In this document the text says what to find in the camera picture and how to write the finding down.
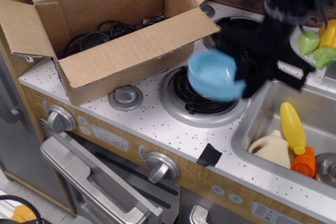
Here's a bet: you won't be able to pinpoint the black coil burner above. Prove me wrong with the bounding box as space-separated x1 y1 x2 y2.
204 16 261 54
160 66 248 128

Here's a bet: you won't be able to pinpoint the yellow toy bell pepper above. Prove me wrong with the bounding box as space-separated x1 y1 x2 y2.
319 19 336 49

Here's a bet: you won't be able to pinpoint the front black coil burner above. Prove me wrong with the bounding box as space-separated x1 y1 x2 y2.
160 66 248 128

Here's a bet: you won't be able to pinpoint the grey toy refrigerator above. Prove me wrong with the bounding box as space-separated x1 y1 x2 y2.
1 57 70 210

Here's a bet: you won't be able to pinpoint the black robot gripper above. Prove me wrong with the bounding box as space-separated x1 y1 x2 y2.
228 0 314 98

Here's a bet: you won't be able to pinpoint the silver oven knob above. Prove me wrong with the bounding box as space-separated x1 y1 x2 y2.
146 151 181 184
47 105 77 134

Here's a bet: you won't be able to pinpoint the orange toy carrot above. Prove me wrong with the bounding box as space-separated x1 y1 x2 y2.
291 146 316 178

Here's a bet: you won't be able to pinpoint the light blue plastic bowl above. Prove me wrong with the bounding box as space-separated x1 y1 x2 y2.
187 50 246 102

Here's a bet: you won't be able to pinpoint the stainless steel sink basin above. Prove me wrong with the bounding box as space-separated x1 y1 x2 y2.
231 81 335 199

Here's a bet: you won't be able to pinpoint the open cardboard box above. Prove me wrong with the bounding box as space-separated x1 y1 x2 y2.
1 0 219 105

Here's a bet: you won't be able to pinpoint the green toy pear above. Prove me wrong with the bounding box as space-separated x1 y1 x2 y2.
298 31 320 56

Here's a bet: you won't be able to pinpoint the black cable on floor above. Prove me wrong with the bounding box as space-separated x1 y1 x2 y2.
0 194 43 222

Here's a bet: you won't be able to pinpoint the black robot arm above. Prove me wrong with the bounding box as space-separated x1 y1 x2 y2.
215 0 334 98

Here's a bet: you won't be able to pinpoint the orange object on floor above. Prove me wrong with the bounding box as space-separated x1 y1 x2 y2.
10 205 37 223

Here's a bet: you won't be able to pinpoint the silver lower drawer handle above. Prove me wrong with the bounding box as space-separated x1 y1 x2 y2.
189 205 209 224

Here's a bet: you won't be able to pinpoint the front black tape piece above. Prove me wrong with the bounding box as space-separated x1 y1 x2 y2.
196 143 222 167

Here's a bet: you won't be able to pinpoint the silver oven door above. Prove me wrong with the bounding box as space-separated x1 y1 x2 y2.
40 132 182 224

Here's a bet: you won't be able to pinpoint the green toy broccoli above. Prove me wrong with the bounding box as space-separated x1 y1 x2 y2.
313 47 335 70

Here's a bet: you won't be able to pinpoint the yellow toy squeeze bottle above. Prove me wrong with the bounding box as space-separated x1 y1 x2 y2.
280 102 307 155

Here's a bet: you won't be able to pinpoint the silver stovetop knob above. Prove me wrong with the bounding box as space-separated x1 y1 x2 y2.
108 86 143 111
199 1 215 18

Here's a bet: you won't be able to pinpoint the cream toy detergent jug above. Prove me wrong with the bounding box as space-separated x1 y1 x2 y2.
247 130 291 169

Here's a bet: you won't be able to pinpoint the rear black coil burner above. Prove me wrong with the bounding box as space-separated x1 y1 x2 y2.
204 16 261 54

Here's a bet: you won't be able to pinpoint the right silver oven knob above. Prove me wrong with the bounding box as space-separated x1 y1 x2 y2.
146 151 181 184

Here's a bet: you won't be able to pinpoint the black cables in box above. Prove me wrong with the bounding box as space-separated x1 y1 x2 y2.
57 15 171 59

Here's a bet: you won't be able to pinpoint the rear silver stovetop knob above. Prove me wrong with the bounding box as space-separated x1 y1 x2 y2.
199 1 215 18

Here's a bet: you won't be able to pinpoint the left silver oven knob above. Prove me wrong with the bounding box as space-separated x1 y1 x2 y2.
47 105 77 134

